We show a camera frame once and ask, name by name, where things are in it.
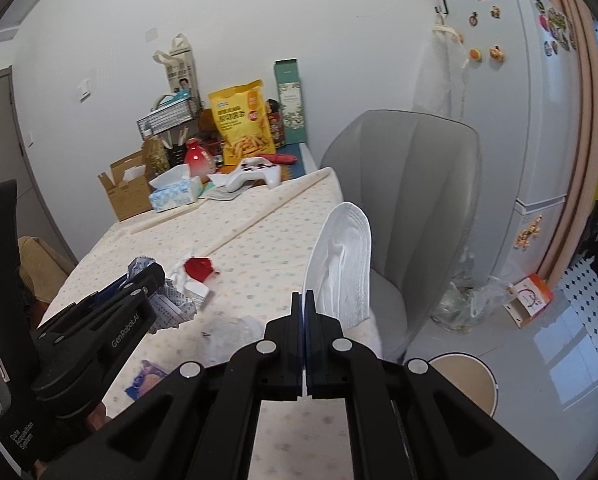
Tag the open cardboard box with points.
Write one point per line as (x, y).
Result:
(129, 195)

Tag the blue mat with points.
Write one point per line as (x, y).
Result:
(294, 160)

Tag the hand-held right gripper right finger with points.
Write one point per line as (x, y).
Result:
(324, 340)

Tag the tall green box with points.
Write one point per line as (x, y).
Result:
(291, 100)

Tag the yellow food magnet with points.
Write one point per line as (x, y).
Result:
(496, 53)

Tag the clear plastic bag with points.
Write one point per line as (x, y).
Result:
(459, 305)

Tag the printed foil wrapper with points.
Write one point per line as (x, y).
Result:
(171, 307)

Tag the pale green paper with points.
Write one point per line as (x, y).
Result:
(219, 193)

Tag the red pen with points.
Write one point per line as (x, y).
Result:
(281, 159)

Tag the blue tissue box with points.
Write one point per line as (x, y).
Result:
(171, 197)

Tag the white hanging plastic bag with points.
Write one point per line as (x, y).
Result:
(434, 85)

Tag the blue purple wrapper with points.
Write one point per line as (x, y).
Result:
(146, 375)

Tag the dark red tin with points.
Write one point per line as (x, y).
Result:
(275, 122)

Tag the white wall socket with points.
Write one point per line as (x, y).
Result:
(150, 35)

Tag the clear plastic wrapper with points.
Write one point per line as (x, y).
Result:
(229, 340)

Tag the brown chair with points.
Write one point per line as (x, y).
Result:
(39, 265)

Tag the white light switch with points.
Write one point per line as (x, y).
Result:
(85, 90)

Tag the cluster of fridge magnets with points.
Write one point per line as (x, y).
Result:
(556, 30)

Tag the printed paper tote bag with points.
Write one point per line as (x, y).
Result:
(181, 70)

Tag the white game controller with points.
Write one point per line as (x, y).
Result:
(249, 177)

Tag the popcorn magnet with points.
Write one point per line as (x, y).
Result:
(529, 232)

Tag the brown patterned pouch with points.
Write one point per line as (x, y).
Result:
(155, 157)

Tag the orange and white box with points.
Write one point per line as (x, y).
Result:
(531, 300)

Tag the white refrigerator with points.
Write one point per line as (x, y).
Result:
(519, 135)

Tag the red and white wrapper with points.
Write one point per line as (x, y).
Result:
(199, 267)

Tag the pink curtain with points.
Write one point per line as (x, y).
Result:
(584, 160)

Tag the round orange magnet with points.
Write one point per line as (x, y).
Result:
(474, 54)

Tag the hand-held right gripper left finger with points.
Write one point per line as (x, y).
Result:
(284, 340)

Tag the beige round waste bin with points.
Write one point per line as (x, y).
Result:
(466, 385)

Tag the grey upholstered chair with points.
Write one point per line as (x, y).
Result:
(409, 185)

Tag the red and white vase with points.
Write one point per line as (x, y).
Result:
(198, 160)

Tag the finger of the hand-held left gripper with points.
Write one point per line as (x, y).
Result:
(108, 292)
(146, 280)

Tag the black utensil holder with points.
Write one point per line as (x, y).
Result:
(176, 150)

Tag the yellow snack bag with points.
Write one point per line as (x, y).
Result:
(241, 125)

